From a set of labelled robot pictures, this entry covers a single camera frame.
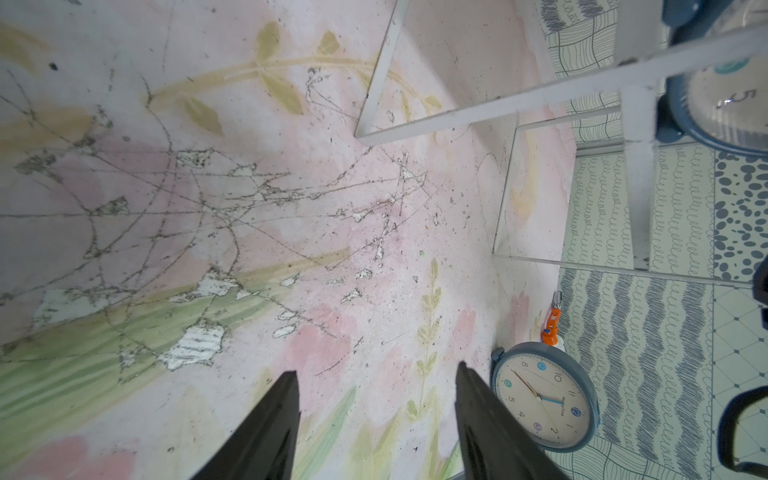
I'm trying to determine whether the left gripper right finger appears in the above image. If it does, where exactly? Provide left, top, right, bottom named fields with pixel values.
left=455, top=361, right=566, bottom=480

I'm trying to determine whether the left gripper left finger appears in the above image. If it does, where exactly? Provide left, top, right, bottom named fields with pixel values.
left=193, top=371, right=300, bottom=480

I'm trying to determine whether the blue round alarm clock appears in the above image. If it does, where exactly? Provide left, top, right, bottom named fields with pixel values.
left=656, top=1, right=767, bottom=158
left=490, top=342, right=600, bottom=453

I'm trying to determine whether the white two-tier shelf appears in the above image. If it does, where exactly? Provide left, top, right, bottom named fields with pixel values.
left=355, top=1, right=767, bottom=276

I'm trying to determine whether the orange white tool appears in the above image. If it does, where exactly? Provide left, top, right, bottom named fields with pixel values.
left=540, top=291, right=565, bottom=351

